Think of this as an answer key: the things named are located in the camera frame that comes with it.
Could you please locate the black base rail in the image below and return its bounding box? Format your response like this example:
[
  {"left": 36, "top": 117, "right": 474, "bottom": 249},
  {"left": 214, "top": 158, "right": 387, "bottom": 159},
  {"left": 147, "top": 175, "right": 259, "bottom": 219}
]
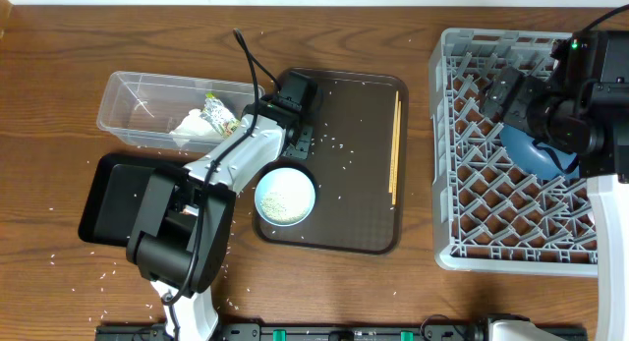
[{"left": 94, "top": 321, "right": 590, "bottom": 341}]

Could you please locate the light blue rice bowl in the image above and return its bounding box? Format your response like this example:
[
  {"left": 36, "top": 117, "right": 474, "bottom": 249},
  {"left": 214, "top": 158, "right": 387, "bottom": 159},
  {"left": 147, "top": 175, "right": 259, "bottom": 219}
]
[{"left": 255, "top": 167, "right": 315, "bottom": 227}]

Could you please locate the green yellow snack wrapper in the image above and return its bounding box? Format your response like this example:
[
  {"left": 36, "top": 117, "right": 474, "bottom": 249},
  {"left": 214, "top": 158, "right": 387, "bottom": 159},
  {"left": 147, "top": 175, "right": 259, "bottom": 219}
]
[{"left": 200, "top": 92, "right": 240, "bottom": 139}]

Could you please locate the dark blue plate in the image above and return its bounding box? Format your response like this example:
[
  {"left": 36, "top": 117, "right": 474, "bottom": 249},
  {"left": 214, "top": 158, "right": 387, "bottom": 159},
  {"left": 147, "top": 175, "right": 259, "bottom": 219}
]
[{"left": 499, "top": 125, "right": 580, "bottom": 181}]

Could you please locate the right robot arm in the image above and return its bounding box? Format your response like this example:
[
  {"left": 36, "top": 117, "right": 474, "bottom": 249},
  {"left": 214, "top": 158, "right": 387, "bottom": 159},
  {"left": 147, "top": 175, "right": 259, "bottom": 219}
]
[{"left": 481, "top": 28, "right": 628, "bottom": 340}]

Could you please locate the wooden chopstick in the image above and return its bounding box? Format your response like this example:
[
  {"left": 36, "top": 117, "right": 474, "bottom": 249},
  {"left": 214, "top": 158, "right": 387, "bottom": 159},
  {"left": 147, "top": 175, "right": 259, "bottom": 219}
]
[
  {"left": 392, "top": 101, "right": 402, "bottom": 206},
  {"left": 388, "top": 90, "right": 399, "bottom": 194}
]

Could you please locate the clear plastic bin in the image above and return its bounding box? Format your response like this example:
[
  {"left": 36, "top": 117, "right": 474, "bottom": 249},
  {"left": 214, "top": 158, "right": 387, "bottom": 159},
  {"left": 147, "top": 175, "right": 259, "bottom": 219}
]
[{"left": 96, "top": 71, "right": 254, "bottom": 153}]

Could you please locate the brown serving tray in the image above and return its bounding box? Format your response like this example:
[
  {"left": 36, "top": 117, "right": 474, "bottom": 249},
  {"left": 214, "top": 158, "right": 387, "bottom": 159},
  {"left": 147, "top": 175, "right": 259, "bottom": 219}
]
[{"left": 253, "top": 69, "right": 408, "bottom": 255}]

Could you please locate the grey dishwasher rack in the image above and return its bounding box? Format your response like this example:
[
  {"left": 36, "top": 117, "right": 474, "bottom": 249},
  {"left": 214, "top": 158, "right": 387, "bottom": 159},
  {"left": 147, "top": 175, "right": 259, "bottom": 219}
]
[{"left": 429, "top": 28, "right": 598, "bottom": 277}]

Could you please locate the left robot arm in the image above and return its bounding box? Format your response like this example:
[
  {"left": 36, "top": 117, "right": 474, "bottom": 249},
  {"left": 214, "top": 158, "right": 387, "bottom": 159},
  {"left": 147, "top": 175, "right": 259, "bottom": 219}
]
[{"left": 126, "top": 71, "right": 318, "bottom": 340}]

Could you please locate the black waste tray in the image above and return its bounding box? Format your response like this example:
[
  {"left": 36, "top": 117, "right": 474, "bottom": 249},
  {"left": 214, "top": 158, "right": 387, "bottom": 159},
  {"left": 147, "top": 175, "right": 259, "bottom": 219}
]
[{"left": 78, "top": 152, "right": 197, "bottom": 248}]

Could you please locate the white napkin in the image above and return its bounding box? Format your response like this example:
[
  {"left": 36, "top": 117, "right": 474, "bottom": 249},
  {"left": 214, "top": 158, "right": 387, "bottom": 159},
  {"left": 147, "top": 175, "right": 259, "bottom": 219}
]
[{"left": 169, "top": 109, "right": 222, "bottom": 147}]

